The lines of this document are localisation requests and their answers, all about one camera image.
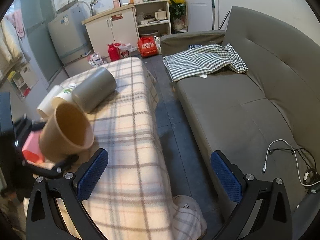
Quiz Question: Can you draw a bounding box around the brown paper cup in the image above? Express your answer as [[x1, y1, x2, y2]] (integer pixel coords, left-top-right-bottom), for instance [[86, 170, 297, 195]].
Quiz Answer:
[[39, 102, 94, 163]]

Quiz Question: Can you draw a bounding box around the pink hexagonal cup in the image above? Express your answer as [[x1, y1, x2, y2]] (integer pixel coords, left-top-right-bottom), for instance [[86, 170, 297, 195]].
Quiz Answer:
[[22, 130, 45, 164]]

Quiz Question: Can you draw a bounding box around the white plastic cup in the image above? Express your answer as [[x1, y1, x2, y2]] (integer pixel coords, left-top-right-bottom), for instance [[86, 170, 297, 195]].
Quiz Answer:
[[36, 85, 63, 120]]

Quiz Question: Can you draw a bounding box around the cream printed paper cup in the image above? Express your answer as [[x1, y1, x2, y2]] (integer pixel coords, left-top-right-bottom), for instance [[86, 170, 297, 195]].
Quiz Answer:
[[51, 83, 77, 109]]

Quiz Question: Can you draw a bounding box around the grey plastic cup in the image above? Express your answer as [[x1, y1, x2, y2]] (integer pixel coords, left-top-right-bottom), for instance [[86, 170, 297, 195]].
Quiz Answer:
[[72, 67, 117, 113]]

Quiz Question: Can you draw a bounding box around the plaid table blanket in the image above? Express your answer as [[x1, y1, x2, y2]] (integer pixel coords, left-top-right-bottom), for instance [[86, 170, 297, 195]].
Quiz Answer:
[[52, 56, 208, 240]]

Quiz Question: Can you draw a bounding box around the grey sofa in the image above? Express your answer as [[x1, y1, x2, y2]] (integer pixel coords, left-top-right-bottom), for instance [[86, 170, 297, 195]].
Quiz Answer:
[[161, 6, 319, 239]]

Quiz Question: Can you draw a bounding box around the white puffer jacket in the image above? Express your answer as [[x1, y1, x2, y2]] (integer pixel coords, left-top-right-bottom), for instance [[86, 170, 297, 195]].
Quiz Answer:
[[1, 17, 24, 75]]

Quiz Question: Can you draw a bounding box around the white printed package bag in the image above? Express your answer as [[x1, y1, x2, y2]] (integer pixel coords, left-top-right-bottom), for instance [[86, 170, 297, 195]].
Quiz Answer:
[[87, 53, 104, 68]]

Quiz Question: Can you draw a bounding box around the red thermos flask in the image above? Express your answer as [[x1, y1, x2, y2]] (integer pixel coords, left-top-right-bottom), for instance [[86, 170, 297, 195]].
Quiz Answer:
[[107, 43, 121, 62]]

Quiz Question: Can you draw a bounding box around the white washing machine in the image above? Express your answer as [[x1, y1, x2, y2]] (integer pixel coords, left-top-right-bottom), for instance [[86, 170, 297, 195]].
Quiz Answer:
[[48, 7, 92, 64]]

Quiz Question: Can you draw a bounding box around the red shopping bag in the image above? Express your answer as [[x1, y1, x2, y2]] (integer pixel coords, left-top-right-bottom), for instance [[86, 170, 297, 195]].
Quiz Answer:
[[137, 36, 158, 58]]

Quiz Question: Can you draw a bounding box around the pink hanging garment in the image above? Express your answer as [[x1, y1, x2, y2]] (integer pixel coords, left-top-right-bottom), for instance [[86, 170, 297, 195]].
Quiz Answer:
[[6, 9, 25, 38]]

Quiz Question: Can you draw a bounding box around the white sink cabinet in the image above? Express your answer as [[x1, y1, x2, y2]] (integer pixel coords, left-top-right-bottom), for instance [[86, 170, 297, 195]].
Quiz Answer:
[[82, 4, 139, 57]]

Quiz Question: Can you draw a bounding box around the green checkered cloth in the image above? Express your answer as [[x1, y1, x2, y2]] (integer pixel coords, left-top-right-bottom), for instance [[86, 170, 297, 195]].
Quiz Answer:
[[163, 43, 248, 82]]

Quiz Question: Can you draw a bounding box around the open white shelf unit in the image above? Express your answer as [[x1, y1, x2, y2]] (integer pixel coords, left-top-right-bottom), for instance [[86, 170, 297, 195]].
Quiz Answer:
[[134, 0, 171, 37]]

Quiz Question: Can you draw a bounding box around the white entrance door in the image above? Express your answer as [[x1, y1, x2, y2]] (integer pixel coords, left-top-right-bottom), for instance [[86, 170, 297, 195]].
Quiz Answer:
[[185, 0, 215, 32]]

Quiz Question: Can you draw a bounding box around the white charging cable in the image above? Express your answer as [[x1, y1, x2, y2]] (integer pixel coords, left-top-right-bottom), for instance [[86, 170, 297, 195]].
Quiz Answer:
[[262, 139, 320, 188]]

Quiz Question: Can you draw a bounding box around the black cable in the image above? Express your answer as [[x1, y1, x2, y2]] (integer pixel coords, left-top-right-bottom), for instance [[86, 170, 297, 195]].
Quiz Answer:
[[268, 147, 320, 184]]

